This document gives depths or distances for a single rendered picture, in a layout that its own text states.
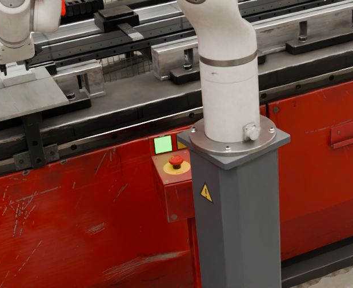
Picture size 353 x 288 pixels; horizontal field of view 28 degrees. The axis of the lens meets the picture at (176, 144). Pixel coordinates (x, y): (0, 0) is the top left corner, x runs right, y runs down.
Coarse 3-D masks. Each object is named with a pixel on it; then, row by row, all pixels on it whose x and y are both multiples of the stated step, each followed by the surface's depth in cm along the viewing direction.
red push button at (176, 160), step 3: (174, 156) 189; (177, 156) 189; (180, 156) 189; (171, 159) 188; (174, 159) 187; (177, 159) 187; (180, 159) 187; (183, 159) 188; (171, 162) 187; (174, 162) 187; (177, 162) 187; (180, 162) 187; (174, 165) 188; (177, 165) 188; (180, 165) 189; (174, 168) 188; (177, 168) 188
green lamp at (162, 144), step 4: (168, 136) 194; (156, 140) 194; (160, 140) 194; (164, 140) 194; (168, 140) 195; (156, 144) 194; (160, 144) 194; (164, 144) 195; (168, 144) 195; (156, 148) 195; (160, 148) 195; (164, 148) 195; (168, 148) 196; (156, 152) 195; (160, 152) 196
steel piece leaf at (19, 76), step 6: (12, 72) 200; (18, 72) 199; (24, 72) 199; (30, 72) 198; (6, 78) 196; (12, 78) 191; (18, 78) 191; (24, 78) 192; (30, 78) 193; (6, 84) 191; (12, 84) 191
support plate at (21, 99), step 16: (0, 80) 196; (48, 80) 193; (0, 96) 186; (16, 96) 185; (32, 96) 184; (48, 96) 183; (64, 96) 182; (0, 112) 177; (16, 112) 177; (32, 112) 177
